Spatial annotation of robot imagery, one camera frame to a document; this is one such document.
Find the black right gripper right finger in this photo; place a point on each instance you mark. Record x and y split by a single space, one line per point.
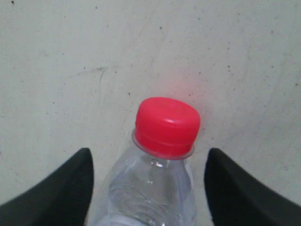
236 198

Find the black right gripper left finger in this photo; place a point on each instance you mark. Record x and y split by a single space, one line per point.
61 199

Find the clear plastic water bottle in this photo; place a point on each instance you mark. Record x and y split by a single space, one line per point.
151 184

